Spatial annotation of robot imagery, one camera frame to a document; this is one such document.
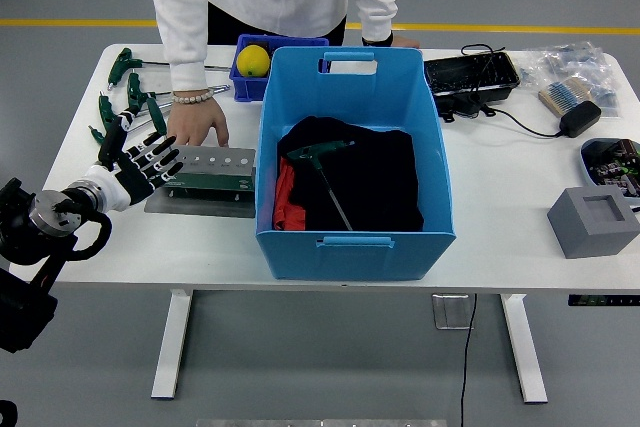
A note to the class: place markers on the black plastic tray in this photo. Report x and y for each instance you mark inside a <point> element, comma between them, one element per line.
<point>470,72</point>

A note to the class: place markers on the black table control panel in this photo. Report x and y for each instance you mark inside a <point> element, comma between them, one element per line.
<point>600,300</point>

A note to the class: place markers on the light blue tray of parts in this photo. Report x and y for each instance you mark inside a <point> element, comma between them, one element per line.
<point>610,162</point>

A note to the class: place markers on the small dark blue bin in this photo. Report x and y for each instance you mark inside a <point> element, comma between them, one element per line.
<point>247,89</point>

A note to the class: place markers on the person's right hand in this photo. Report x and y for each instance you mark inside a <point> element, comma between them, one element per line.
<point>197,119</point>

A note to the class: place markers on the person's left hand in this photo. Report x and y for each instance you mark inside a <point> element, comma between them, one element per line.
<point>406,42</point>

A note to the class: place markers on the black wristband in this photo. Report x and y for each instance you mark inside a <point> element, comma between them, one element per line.
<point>378,40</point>

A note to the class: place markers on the red cloth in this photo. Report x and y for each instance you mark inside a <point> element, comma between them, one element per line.
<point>287,204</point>

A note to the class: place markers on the white table leg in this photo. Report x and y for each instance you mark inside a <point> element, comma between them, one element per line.
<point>522,347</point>
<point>170,347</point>

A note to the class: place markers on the person's right forearm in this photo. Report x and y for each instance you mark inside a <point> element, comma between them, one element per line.
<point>187,57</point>

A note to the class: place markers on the black cloth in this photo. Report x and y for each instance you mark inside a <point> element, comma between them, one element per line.
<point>380,182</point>

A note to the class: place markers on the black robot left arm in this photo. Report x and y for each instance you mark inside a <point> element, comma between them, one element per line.
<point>50,212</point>

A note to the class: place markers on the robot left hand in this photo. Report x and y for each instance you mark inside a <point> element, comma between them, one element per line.
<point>135,172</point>

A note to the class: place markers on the dark brown box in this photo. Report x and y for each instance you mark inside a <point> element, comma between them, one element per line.
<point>260,43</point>

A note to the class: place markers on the metal floor socket plate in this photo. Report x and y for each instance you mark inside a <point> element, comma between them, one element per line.
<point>450,312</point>

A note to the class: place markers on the grey block with square recess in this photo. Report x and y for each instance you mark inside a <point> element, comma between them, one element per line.
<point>580,232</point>

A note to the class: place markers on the grey green hex key stand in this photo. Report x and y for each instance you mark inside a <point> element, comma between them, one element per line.
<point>215,182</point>

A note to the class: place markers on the yellow lemon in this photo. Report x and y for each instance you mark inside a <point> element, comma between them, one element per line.
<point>253,62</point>

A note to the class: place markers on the bundle of taped resistors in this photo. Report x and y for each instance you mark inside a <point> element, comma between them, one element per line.
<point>562,94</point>

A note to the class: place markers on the large blue storage box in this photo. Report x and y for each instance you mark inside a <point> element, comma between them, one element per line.
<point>360,262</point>

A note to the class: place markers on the clear bags of components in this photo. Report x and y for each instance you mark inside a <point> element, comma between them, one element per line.
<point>575,62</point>

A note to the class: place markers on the black power adapter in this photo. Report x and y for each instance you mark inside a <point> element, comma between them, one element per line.
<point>580,118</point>

